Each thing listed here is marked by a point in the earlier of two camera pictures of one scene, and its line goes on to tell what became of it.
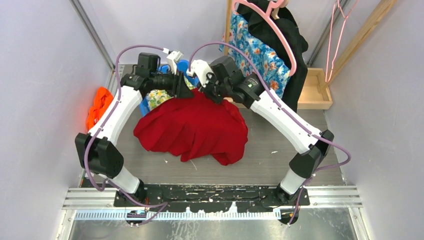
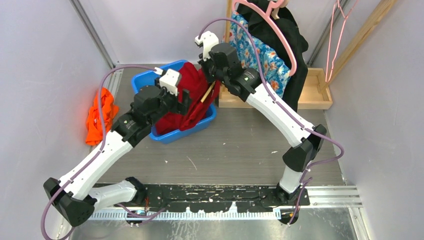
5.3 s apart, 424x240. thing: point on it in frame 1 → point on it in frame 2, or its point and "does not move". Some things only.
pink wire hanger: (345, 17) does not move
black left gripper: (179, 88) → (178, 107)
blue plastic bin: (183, 65) → (147, 77)
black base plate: (203, 198) does not move
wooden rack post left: (227, 25) does not move
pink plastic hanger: (266, 6) does not move
